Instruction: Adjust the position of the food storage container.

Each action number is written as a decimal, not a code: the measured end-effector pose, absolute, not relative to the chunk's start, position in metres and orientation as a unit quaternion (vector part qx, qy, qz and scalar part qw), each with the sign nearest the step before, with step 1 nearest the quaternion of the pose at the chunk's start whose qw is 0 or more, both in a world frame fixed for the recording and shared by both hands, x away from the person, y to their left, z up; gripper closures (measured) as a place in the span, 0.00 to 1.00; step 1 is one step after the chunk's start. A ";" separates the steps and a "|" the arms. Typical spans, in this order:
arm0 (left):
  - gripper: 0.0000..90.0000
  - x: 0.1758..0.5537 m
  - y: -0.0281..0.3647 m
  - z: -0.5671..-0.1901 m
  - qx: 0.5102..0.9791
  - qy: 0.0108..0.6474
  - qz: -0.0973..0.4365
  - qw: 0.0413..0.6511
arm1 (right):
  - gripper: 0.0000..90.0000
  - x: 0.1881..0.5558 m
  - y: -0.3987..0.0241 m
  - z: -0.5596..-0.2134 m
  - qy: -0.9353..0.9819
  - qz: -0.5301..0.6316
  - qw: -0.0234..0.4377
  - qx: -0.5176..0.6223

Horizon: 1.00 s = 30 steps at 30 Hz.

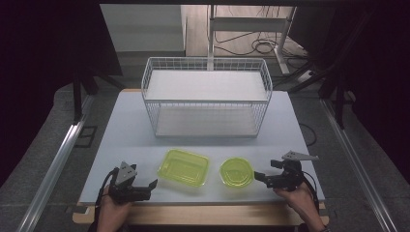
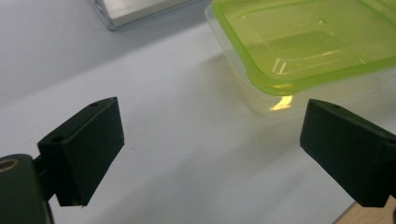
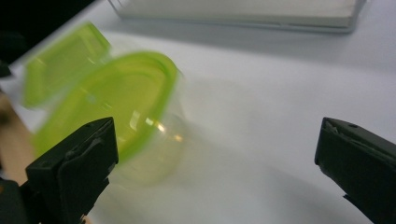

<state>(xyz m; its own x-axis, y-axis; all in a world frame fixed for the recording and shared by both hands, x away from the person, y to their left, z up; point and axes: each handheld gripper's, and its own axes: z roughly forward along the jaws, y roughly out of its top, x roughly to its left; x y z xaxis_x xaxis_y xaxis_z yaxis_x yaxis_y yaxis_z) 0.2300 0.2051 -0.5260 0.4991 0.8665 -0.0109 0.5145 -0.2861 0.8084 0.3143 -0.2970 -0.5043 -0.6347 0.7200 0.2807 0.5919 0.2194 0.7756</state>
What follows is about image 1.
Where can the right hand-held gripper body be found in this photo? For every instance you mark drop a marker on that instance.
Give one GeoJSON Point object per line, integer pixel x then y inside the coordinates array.
{"type": "Point", "coordinates": [291, 175]}

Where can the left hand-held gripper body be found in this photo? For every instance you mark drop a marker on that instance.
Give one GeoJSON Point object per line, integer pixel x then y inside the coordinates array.
{"type": "Point", "coordinates": [127, 190]}

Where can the round green plastic container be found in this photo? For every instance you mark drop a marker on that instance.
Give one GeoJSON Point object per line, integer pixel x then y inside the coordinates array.
{"type": "Point", "coordinates": [236, 172]}

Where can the rectangular green plastic container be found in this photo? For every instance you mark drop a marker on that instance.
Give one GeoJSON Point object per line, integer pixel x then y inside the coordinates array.
{"type": "Point", "coordinates": [183, 167]}

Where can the person's left hand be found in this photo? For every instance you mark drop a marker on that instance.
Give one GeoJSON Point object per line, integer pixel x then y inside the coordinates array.
{"type": "Point", "coordinates": [111, 211]}

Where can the person's right hand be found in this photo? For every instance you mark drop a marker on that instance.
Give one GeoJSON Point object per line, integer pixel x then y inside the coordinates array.
{"type": "Point", "coordinates": [301, 203]}

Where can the black floor tape square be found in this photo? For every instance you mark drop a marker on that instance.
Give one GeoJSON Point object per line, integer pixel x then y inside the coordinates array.
{"type": "Point", "coordinates": [87, 137]}

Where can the black metal stand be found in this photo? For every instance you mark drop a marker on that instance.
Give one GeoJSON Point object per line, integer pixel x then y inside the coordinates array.
{"type": "Point", "coordinates": [338, 93]}
{"type": "Point", "coordinates": [77, 96]}

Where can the white cabinet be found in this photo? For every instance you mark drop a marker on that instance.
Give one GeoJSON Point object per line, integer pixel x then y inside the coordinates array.
{"type": "Point", "coordinates": [145, 29]}

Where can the aluminium rail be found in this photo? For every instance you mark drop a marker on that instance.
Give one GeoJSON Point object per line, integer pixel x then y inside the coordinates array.
{"type": "Point", "coordinates": [54, 164]}
{"type": "Point", "coordinates": [354, 161]}

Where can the white metal desk frame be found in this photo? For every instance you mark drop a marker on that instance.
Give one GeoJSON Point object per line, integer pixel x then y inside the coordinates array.
{"type": "Point", "coordinates": [248, 24]}

